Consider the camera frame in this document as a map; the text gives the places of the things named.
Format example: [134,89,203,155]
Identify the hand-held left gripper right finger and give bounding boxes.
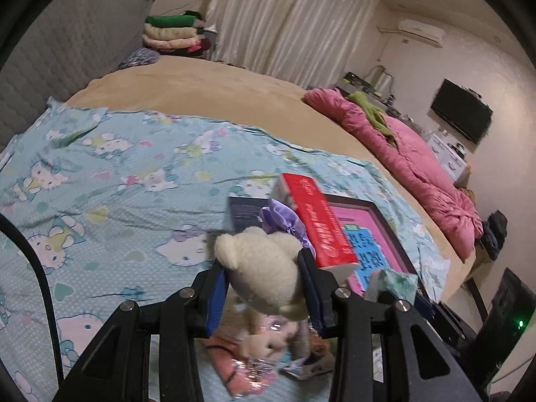
[297,249,482,402]

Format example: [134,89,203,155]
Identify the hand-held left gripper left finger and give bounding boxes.
[59,260,229,402]

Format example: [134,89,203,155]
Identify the cream teddy bear plush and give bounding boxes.
[215,226,311,361]

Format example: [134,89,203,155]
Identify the large dark box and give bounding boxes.
[322,195,432,303]

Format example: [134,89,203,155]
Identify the colourful snack packets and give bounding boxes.
[280,330,336,380]

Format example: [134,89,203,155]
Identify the long red box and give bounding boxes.
[270,173,360,277]

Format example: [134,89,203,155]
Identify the green patterned tissue pack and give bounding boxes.
[364,269,419,306]

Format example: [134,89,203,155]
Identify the purple ribbon bow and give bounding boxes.
[257,199,315,257]

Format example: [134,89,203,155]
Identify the small dark box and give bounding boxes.
[227,196,273,233]

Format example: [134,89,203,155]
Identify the pink book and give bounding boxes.
[329,205,413,294]

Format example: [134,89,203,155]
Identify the light blue printed blanket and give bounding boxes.
[0,96,451,402]

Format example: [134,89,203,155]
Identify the pink quilt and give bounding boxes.
[302,88,484,262]

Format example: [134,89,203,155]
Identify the dark bag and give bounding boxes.
[481,211,510,261]

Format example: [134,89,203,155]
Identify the white cabinet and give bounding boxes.
[425,132,468,182]

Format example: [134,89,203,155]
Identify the green cloth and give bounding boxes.
[345,91,396,140]

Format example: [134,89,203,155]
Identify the beige bedspread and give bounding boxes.
[63,54,478,298]

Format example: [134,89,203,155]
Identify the dark green box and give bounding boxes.
[343,72,373,91]

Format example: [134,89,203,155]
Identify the white plastic bag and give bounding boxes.
[368,66,394,97]

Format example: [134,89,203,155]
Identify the black television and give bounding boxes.
[430,78,494,145]

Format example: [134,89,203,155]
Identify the blue patterned pillow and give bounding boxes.
[119,48,160,70]

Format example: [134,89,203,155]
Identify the dark red folded clothes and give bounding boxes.
[184,37,217,58]

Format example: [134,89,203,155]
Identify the cream folded blanket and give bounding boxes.
[143,25,200,40]

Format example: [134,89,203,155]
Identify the white curtain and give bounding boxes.
[205,0,382,90]

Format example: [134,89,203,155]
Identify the green folded blanket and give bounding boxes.
[144,14,198,28]

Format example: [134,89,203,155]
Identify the white air conditioner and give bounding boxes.
[398,19,445,47]

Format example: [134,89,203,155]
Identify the grey quilted headboard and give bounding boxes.
[0,0,153,151]

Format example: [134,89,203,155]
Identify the black cable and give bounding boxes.
[0,213,64,383]

